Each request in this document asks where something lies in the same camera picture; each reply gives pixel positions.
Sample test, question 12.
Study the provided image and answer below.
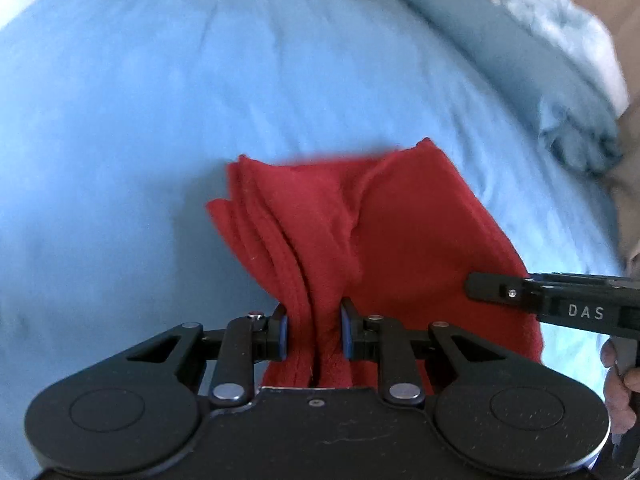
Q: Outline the blue duvet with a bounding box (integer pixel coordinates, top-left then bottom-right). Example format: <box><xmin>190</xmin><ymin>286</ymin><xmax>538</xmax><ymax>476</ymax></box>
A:
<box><xmin>387</xmin><ymin>0</ymin><xmax>623</xmax><ymax>176</ymax></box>

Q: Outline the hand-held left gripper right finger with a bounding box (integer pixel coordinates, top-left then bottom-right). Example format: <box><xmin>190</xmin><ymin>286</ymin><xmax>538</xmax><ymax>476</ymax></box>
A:
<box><xmin>340</xmin><ymin>297</ymin><xmax>507</xmax><ymax>405</ymax></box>

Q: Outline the person's right hand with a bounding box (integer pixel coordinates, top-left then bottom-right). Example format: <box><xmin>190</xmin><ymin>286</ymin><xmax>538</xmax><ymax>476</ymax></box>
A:
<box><xmin>600</xmin><ymin>339</ymin><xmax>640</xmax><ymax>436</ymax></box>

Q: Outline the beige curtain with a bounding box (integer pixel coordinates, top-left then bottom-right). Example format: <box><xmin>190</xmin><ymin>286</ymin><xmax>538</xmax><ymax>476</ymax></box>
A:
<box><xmin>487</xmin><ymin>0</ymin><xmax>640</xmax><ymax>273</ymax></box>

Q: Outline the red knit sweater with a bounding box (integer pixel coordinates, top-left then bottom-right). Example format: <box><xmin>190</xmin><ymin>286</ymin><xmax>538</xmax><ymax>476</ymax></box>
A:
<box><xmin>206</xmin><ymin>136</ymin><xmax>544</xmax><ymax>388</ymax></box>

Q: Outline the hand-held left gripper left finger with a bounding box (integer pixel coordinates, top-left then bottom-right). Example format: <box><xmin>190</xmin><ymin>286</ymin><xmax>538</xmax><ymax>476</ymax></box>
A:
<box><xmin>119</xmin><ymin>304</ymin><xmax>291</xmax><ymax>407</ymax></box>

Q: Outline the bed with blue sheet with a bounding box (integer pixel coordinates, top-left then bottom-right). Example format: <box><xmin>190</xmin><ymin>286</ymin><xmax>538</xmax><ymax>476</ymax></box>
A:
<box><xmin>0</xmin><ymin>0</ymin><xmax>633</xmax><ymax>466</ymax></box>

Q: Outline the light blue blanket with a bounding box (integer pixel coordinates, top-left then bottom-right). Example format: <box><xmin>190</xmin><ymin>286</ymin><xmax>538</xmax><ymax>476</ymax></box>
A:
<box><xmin>490</xmin><ymin>0</ymin><xmax>630</xmax><ymax>111</ymax></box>

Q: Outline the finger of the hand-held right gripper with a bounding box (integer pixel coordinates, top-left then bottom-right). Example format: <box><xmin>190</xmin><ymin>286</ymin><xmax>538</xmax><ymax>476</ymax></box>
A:
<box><xmin>465</xmin><ymin>272</ymin><xmax>540</xmax><ymax>313</ymax></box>

